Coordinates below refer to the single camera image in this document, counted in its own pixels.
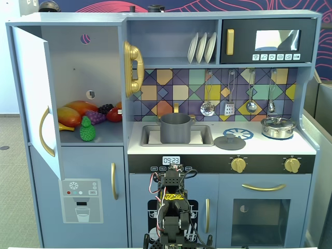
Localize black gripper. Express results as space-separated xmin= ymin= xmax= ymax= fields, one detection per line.
xmin=151 ymin=169 xmax=198 ymax=193

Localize green toy pineapple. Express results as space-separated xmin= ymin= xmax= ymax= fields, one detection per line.
xmin=79 ymin=115 xmax=96 ymax=143

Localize blue-gray upper cabinet door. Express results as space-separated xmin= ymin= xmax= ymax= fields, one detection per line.
xmin=11 ymin=25 xmax=65 ymax=181

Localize digital clock display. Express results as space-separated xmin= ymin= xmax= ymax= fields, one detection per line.
xmin=162 ymin=156 xmax=181 ymax=166

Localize dishwasher door with print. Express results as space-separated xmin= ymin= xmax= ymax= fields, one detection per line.
xmin=129 ymin=173 xmax=219 ymax=248

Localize gray plastic pot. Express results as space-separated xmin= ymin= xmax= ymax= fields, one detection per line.
xmin=156 ymin=113 xmax=197 ymax=144

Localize gray toy sink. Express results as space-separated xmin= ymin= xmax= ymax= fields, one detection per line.
xmin=140 ymin=124 xmax=215 ymax=147

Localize gray round pot lid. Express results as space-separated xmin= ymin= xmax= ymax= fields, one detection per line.
xmin=213 ymin=134 xmax=247 ymax=151

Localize gold stove knob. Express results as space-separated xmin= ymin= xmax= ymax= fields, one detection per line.
xmin=283 ymin=156 xmax=302 ymax=174
xmin=230 ymin=156 xmax=247 ymax=174

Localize steel skimmer spoon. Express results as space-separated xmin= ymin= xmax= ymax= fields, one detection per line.
xmin=199 ymin=70 xmax=216 ymax=117

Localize red toy pepper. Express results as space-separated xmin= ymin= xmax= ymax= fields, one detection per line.
xmin=106 ymin=106 xmax=123 ymax=123

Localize steel slotted spatula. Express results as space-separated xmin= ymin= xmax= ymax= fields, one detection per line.
xmin=224 ymin=69 xmax=237 ymax=117

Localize blue-gray fridge door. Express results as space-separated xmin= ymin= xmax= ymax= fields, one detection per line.
xmin=29 ymin=145 xmax=129 ymax=248

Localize blue-gray toy kitchen unit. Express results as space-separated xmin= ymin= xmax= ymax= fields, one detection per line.
xmin=5 ymin=10 xmax=322 ymax=248

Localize black toy grapes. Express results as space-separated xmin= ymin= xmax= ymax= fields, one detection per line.
xmin=98 ymin=103 xmax=115 ymax=115

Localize purple toy grapes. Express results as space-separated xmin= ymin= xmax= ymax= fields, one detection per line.
xmin=85 ymin=110 xmax=107 ymax=126

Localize oven door with window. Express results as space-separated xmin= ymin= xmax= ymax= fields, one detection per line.
xmin=218 ymin=173 xmax=312 ymax=247

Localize steel ladle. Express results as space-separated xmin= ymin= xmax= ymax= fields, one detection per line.
xmin=245 ymin=68 xmax=258 ymax=114

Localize large orange red mango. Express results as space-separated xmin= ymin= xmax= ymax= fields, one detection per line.
xmin=64 ymin=100 xmax=100 ymax=117

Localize shiny steel pot lid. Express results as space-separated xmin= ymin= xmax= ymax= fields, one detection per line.
xmin=261 ymin=116 xmax=295 ymax=128

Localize yellow toy banana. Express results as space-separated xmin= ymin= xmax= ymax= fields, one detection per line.
xmin=58 ymin=122 xmax=76 ymax=132

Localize steel small whisk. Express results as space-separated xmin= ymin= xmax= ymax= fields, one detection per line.
xmin=267 ymin=68 xmax=278 ymax=114

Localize white plate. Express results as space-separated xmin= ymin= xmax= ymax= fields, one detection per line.
xmin=203 ymin=32 xmax=217 ymax=64
xmin=187 ymin=32 xmax=199 ymax=64
xmin=195 ymin=32 xmax=208 ymax=64

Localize gold toy telephone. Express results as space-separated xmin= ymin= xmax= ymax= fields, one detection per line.
xmin=123 ymin=40 xmax=145 ymax=98

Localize black toy microwave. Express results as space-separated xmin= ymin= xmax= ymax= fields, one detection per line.
xmin=219 ymin=18 xmax=318 ymax=64

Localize black helmet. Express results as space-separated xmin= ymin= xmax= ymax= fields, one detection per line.
xmin=38 ymin=0 xmax=62 ymax=13

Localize gold dishwasher door handle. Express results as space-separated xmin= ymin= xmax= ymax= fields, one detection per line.
xmin=204 ymin=198 xmax=211 ymax=234

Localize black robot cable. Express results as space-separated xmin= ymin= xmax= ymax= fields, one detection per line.
xmin=188 ymin=204 xmax=210 ymax=247

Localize straight gold fridge door handle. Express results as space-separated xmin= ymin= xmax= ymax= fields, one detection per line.
xmin=110 ymin=162 xmax=119 ymax=201

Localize gold oven door handle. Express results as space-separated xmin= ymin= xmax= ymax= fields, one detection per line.
xmin=241 ymin=183 xmax=287 ymax=192

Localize curved gold cabinet door handle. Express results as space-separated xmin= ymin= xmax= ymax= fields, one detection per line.
xmin=38 ymin=105 xmax=56 ymax=158

